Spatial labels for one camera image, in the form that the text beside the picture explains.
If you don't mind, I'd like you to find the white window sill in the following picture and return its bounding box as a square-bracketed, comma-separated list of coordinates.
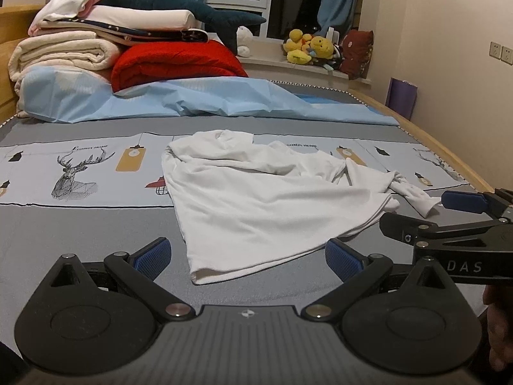
[238, 38, 374, 86]

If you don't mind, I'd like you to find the dark star-print blanket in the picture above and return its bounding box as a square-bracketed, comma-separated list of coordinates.
[74, 18, 210, 46]

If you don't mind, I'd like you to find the wooden bed frame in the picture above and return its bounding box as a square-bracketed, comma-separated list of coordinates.
[350, 87, 495, 194]

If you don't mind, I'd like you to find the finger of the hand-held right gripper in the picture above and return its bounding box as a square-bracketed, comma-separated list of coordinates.
[441, 188, 513, 222]
[380, 212, 513, 250]

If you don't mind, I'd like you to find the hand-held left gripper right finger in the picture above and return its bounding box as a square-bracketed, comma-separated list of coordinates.
[299, 238, 453, 323]

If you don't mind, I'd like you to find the red folded blanket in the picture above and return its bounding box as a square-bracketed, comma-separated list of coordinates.
[111, 40, 249, 93]

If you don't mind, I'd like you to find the white folded blanket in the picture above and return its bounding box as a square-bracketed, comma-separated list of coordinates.
[39, 6, 198, 32]

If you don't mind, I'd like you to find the dark red cushion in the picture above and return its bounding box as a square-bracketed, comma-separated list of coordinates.
[341, 29, 375, 80]

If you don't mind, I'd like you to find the light blue duvet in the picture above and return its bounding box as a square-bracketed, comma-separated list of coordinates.
[17, 66, 401, 126]

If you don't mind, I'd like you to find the white plush toy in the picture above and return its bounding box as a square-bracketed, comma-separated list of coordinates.
[236, 26, 254, 57]

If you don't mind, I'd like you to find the cream folded blanket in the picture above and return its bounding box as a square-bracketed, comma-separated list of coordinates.
[8, 32, 123, 86]

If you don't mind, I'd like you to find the purple box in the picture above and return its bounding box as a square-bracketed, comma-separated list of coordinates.
[388, 78, 418, 122]

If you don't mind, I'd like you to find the grey deer-print bed sheet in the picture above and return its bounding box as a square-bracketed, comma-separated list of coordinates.
[0, 82, 494, 385]

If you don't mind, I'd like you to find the yellow plush toy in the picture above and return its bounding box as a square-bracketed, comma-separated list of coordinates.
[308, 36, 335, 59]
[288, 28, 314, 46]
[285, 47, 315, 65]

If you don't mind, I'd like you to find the white long-sleeved shirt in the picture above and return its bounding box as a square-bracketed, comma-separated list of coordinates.
[161, 129, 442, 286]

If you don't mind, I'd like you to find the white and pink cloth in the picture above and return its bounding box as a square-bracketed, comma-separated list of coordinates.
[28, 0, 107, 35]

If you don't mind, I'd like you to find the wooden headboard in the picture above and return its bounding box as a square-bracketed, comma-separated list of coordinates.
[0, 5, 43, 120]

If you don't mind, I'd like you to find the person's right hand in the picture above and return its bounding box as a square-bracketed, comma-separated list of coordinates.
[483, 284, 513, 372]

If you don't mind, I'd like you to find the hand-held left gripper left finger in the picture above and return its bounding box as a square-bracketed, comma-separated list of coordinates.
[40, 237, 197, 322]

